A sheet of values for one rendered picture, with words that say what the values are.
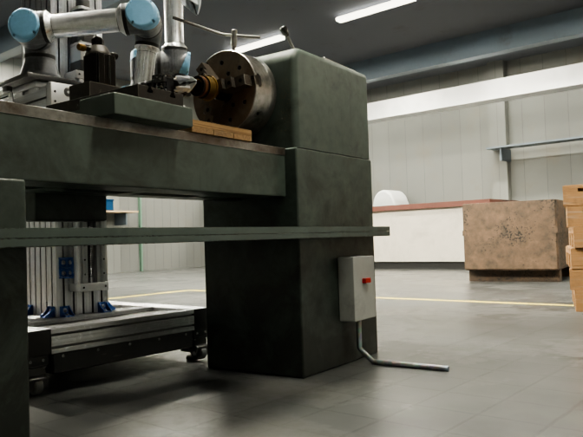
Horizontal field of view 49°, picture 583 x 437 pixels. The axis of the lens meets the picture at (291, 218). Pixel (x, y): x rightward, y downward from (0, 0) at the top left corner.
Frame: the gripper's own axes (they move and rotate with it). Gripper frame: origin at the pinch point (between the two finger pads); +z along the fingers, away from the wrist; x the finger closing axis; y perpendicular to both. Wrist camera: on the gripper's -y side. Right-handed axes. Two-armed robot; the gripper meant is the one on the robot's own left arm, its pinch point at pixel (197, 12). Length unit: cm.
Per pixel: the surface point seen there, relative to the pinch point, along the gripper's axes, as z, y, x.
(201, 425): 140, 39, -12
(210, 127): 52, 19, 5
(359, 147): 52, -73, 10
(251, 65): 25.5, -9.0, 9.6
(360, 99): 31, -76, 17
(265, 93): 35.3, -14.1, 8.5
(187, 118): 54, 35, 10
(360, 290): 112, -56, -2
